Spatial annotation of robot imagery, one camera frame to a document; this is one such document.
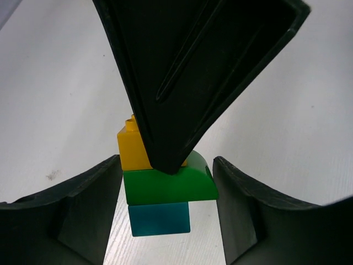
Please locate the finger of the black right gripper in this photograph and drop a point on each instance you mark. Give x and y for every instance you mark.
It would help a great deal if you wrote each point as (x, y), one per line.
(184, 62)

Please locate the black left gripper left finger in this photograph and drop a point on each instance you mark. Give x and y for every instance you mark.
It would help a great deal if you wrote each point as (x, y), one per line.
(68, 223)

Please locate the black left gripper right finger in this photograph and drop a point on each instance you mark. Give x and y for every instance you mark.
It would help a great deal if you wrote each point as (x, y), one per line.
(260, 225)

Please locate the teal square lego brick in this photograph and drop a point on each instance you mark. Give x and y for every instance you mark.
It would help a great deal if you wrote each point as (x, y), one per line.
(159, 219)

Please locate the small yellow lego brick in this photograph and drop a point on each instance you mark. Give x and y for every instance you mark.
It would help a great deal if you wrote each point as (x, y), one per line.
(133, 155)

